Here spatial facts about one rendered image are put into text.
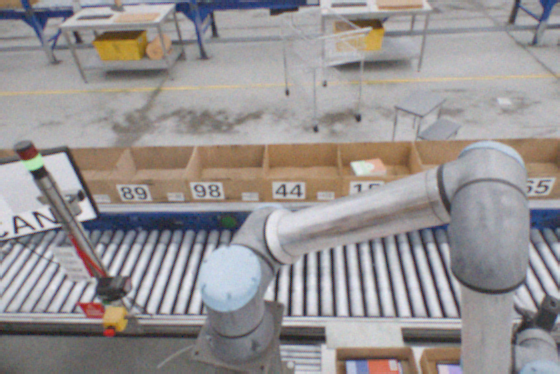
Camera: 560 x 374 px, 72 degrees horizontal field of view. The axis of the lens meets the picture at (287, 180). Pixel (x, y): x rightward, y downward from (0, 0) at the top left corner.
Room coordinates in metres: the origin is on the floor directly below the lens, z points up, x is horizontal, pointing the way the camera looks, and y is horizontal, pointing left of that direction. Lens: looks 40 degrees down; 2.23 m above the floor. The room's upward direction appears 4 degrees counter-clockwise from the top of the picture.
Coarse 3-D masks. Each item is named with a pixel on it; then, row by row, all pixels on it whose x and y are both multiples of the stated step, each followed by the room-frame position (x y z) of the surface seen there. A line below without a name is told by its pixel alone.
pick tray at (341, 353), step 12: (336, 348) 0.68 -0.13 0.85; (348, 348) 0.67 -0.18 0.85; (360, 348) 0.67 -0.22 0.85; (372, 348) 0.67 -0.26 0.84; (384, 348) 0.67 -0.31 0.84; (396, 348) 0.66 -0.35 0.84; (408, 348) 0.66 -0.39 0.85; (336, 360) 0.63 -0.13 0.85; (408, 360) 0.65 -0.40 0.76; (336, 372) 0.60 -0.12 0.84; (408, 372) 0.61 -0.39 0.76
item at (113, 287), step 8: (104, 280) 0.88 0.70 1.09; (112, 280) 0.88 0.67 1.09; (120, 280) 0.87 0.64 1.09; (128, 280) 0.88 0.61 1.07; (96, 288) 0.85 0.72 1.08; (104, 288) 0.85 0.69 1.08; (112, 288) 0.84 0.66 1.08; (120, 288) 0.84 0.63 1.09; (128, 288) 0.86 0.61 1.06; (112, 296) 0.86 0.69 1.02
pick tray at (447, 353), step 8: (424, 352) 0.64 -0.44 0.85; (432, 352) 0.65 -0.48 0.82; (440, 352) 0.65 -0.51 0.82; (448, 352) 0.64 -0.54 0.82; (456, 352) 0.64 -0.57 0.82; (424, 360) 0.62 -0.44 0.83; (432, 360) 0.65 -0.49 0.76; (440, 360) 0.64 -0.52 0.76; (448, 360) 0.64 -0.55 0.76; (456, 360) 0.64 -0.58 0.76; (424, 368) 0.60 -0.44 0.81; (432, 368) 0.62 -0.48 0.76
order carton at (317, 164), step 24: (288, 144) 1.73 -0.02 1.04; (312, 144) 1.71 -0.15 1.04; (336, 144) 1.70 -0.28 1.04; (264, 168) 1.57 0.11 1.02; (288, 168) 1.71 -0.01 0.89; (312, 168) 1.69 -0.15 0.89; (336, 168) 1.68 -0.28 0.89; (264, 192) 1.45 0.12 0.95; (312, 192) 1.43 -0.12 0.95; (336, 192) 1.42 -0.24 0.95
